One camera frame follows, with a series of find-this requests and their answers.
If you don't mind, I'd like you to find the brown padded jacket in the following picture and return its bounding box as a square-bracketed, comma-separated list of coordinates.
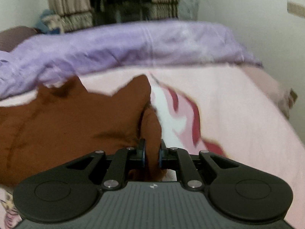
[1, 75, 165, 187]

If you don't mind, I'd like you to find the blue and beige clothes pile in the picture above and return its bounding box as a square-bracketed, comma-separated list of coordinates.
[35, 9, 64, 35]

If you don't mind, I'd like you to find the mauve bed sheet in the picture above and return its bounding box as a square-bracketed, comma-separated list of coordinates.
[240, 65, 292, 119]

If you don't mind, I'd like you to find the purple quilt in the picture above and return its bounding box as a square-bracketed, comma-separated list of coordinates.
[1, 20, 262, 99]

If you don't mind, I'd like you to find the mauve quilted headboard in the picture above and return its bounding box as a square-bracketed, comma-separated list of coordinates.
[0, 26, 42, 52]

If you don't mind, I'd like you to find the left beige patterned curtain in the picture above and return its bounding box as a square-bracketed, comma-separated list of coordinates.
[47, 0, 94, 34]

